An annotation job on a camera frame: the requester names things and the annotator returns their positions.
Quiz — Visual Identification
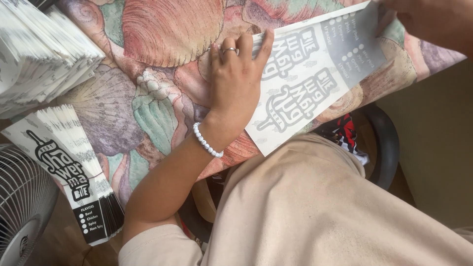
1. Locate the person's left hand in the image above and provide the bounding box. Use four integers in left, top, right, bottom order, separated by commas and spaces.
195, 29, 275, 151

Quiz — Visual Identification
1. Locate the person's right hand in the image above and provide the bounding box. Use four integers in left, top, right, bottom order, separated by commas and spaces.
374, 0, 446, 40

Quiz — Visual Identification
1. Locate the white printed paper sheet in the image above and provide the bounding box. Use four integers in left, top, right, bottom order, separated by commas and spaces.
245, 0, 389, 157

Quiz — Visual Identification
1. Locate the red black white cloth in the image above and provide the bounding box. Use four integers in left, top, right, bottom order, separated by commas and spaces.
314, 113, 370, 166

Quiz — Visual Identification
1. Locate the black chair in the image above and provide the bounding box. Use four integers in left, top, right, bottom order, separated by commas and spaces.
177, 103, 400, 244

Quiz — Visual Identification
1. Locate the seashell patterned tablecloth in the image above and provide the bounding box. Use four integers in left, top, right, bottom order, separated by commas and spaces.
11, 0, 468, 211

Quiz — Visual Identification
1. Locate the thin brown rubber band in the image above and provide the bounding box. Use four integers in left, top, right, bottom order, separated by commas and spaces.
61, 171, 105, 187

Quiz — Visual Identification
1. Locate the stack of white paper sheets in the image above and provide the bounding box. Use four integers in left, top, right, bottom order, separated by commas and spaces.
0, 0, 106, 119

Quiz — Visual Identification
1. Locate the bundle of folded printed wrappers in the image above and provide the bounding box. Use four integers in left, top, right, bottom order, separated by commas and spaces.
1, 104, 125, 247

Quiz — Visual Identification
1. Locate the white electric fan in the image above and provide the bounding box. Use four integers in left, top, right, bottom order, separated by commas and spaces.
0, 143, 60, 266

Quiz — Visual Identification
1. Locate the white bead bracelet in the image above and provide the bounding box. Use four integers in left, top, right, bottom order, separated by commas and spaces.
192, 122, 224, 159

